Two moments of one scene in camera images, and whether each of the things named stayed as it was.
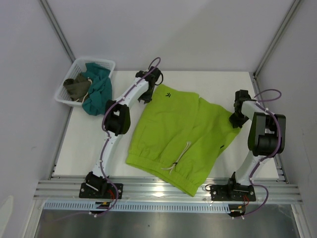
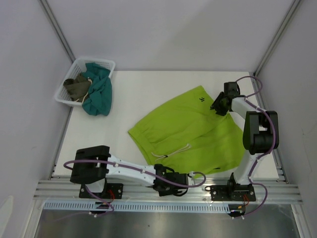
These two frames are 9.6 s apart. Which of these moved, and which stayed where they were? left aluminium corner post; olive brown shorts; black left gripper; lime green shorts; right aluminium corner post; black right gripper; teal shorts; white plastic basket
Moved: black right gripper; lime green shorts; black left gripper
Stayed: teal shorts; olive brown shorts; white plastic basket; right aluminium corner post; left aluminium corner post
